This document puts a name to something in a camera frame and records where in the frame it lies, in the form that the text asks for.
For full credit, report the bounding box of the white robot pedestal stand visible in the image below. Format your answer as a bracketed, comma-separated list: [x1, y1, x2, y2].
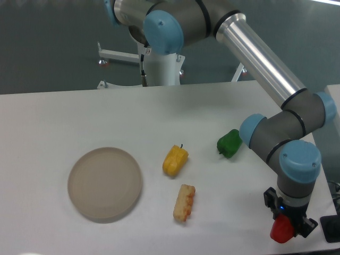
[96, 41, 249, 90]

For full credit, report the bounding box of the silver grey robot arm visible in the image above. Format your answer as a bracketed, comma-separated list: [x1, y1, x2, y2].
[104, 1, 337, 243]

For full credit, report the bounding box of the beige round plate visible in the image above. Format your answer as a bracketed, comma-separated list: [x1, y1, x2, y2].
[67, 147, 143, 224]

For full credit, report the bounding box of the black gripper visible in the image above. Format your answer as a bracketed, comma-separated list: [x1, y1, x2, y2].
[263, 187, 318, 238]

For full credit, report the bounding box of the orange corn cob piece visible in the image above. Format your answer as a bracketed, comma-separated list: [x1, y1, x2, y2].
[173, 184, 196, 223]

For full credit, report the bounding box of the green pepper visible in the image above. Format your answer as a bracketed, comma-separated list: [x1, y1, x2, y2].
[217, 129, 243, 159]

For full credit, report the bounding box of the black cable on pedestal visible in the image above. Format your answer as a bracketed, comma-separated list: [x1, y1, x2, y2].
[140, 44, 151, 87]

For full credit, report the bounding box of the red pepper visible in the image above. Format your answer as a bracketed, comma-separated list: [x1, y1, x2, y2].
[270, 214, 294, 244]

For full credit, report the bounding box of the black device at right edge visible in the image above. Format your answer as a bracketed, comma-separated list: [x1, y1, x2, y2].
[320, 180, 340, 243]

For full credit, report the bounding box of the yellow pepper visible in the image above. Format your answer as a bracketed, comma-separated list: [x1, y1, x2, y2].
[162, 144, 189, 177]

